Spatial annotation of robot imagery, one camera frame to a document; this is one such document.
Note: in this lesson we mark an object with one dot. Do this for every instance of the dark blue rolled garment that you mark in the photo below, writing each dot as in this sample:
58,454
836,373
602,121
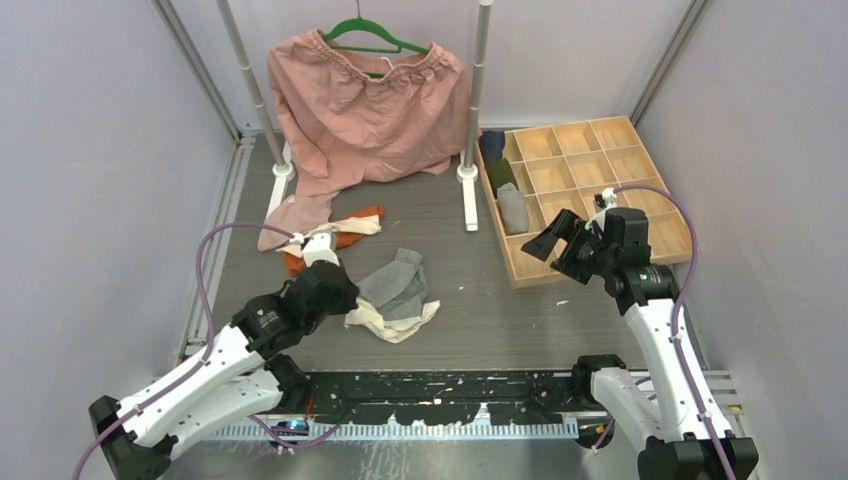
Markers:
492,144

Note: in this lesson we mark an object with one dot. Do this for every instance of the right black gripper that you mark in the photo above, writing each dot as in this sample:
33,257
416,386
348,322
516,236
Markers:
571,227

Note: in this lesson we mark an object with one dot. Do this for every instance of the wooden compartment tray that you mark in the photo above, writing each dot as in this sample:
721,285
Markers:
563,166

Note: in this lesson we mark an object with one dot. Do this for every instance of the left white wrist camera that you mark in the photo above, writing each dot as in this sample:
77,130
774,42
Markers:
318,247

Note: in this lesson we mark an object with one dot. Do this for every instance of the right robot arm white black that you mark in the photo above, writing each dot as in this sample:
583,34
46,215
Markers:
680,432

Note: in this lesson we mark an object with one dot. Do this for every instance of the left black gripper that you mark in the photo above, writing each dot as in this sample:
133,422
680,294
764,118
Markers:
350,292

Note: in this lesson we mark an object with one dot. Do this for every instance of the pink shorts on hanger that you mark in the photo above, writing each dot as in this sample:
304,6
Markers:
349,118

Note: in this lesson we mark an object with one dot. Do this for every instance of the grey underwear cream waistband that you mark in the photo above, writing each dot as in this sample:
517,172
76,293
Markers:
513,209
393,302

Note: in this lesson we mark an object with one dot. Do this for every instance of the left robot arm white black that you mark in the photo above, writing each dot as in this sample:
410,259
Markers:
243,371

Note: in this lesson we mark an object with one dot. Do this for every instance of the orange underwear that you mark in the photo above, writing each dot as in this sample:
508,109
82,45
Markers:
349,230

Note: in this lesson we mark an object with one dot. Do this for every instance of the dark green rolled garment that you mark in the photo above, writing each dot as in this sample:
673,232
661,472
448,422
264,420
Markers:
499,174

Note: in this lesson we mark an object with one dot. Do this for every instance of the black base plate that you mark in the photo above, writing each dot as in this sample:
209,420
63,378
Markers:
506,397

